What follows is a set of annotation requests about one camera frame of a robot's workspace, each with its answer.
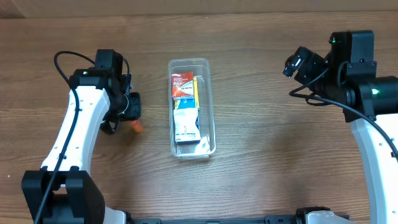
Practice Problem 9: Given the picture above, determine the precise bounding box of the clear plastic container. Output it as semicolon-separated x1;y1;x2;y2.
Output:
169;58;216;159

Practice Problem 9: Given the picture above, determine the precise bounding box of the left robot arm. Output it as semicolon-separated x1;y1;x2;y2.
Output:
21;49;141;223

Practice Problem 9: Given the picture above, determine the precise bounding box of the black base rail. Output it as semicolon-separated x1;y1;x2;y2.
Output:
127;215;306;224

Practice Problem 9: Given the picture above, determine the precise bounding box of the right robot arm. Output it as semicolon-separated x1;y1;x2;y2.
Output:
282;30;397;223

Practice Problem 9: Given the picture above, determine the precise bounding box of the blue yellow cough drops box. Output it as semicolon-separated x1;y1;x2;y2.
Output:
174;77;200;110

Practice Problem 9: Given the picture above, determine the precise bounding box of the orange pill bottle white cap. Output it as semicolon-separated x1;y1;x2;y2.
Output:
131;119;143;133

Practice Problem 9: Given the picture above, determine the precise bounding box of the white blue medicine box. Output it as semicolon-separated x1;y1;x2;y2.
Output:
174;108;201;143

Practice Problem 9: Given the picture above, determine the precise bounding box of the red white medicine box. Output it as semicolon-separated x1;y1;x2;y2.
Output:
171;72;194;100

